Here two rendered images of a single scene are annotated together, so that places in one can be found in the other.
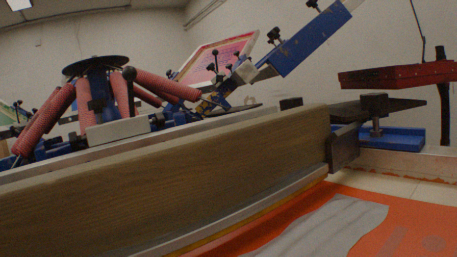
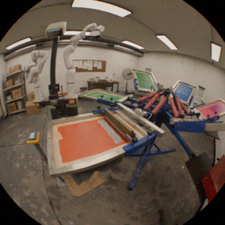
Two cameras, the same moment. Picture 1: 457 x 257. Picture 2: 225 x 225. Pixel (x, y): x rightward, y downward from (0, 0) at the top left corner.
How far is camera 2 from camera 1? 73 cm
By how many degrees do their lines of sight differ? 84
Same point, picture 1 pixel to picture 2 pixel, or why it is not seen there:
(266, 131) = (122, 125)
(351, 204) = (119, 140)
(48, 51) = (184, 66)
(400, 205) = (116, 145)
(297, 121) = (125, 128)
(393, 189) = (121, 146)
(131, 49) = (211, 81)
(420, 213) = (112, 145)
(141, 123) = (142, 114)
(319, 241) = (113, 135)
